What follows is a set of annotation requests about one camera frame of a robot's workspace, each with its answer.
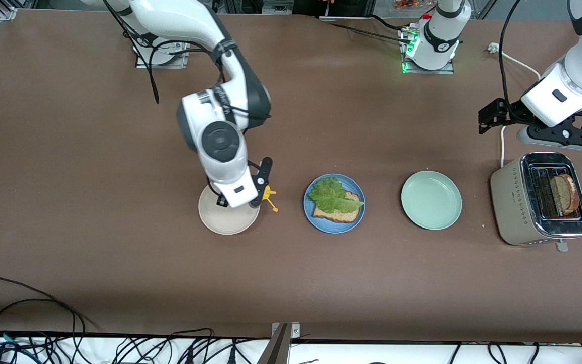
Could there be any blue round plate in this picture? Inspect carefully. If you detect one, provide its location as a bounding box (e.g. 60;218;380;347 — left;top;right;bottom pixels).
303;174;366;234

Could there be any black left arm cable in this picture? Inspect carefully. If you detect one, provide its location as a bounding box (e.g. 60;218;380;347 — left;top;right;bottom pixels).
498;0;521;102

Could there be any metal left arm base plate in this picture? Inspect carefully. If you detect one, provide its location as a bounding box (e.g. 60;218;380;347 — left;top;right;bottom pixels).
400;25;456;75

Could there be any beige chrome toaster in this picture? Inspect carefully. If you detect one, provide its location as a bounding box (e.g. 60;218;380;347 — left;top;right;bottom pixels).
490;152;582;253

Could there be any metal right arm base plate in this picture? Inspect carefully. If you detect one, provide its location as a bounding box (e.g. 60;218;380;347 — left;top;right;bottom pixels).
135;48;190;69

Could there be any white toaster power cord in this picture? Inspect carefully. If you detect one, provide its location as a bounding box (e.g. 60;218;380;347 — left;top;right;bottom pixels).
488;43;542;168

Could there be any aluminium profile bracket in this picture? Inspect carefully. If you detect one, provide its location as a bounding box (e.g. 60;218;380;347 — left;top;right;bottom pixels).
258;322;301;364

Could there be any brown bread slice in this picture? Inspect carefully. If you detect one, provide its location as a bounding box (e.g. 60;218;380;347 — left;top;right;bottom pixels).
312;191;362;224
550;174;581;216

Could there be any beige white round plate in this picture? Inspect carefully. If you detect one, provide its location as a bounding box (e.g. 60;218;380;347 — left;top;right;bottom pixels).
198;185;261;236

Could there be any mint green round plate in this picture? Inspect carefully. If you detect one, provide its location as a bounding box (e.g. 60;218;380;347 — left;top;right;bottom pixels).
401;170;463;231

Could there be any black base cable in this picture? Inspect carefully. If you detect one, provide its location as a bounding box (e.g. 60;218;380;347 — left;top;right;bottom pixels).
321;14;415;43

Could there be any yellow mustard squeeze bottle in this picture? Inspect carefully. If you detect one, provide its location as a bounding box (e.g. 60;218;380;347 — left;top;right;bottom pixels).
262;185;279;213

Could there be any green lettuce leaf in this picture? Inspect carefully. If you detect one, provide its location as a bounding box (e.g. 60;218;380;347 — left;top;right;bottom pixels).
308;176;365;214

